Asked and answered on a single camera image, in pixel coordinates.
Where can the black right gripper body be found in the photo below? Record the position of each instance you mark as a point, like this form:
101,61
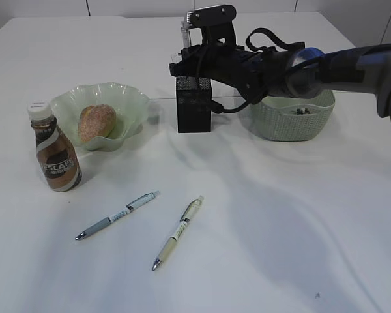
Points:
253,75

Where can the grey paper ball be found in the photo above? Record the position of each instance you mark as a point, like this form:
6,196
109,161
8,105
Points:
302,111

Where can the clear plastic ruler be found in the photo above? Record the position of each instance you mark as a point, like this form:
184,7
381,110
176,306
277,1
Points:
176,57

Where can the grey grip white pen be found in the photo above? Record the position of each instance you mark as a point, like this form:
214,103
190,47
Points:
185,32

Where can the beige grip pen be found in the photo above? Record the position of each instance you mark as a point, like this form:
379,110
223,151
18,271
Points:
173,239

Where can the sugar-dusted bread roll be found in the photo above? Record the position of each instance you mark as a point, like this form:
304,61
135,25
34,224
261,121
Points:
97,120

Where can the blue-grey grip pen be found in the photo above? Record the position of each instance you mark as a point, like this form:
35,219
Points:
107,221

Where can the Nescafe coffee bottle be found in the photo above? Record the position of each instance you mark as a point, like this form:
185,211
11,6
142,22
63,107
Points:
54,151

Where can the blue black right robot arm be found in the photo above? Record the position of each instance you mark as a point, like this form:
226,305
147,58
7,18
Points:
292,71

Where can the green plastic woven basket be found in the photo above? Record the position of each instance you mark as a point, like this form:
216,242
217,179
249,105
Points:
275,119

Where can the black pen holder box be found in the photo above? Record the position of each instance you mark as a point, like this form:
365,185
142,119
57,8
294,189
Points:
193,113

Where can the green wavy glass plate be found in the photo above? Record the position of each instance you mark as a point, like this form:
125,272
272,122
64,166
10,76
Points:
130,105

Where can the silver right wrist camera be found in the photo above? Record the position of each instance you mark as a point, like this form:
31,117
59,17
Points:
215,23

